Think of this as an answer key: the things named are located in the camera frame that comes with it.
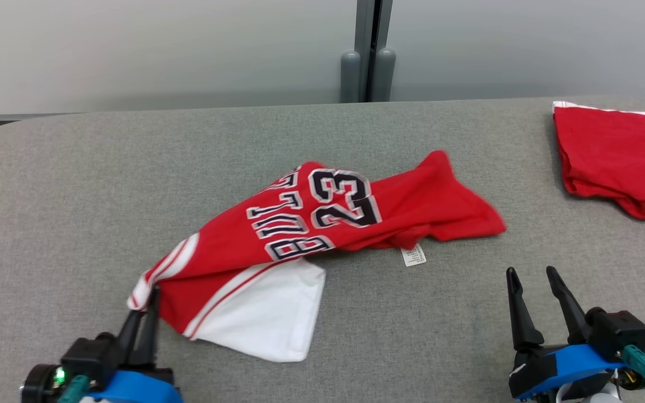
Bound teal left camera connector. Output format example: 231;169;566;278
56;374;91;403

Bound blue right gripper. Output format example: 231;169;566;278
505;265;627;400

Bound grey wall base rail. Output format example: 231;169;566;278
0;113;86;123

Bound red basketball jersey number 23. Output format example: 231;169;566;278
126;149;507;364

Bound grey rounded post bumper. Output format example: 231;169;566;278
340;50;362;104
375;47;397;103

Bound grey partition post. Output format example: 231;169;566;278
354;0;394;104

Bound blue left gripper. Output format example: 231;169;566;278
20;285;185;403

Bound red white basketball shorts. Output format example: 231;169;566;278
551;100;645;227

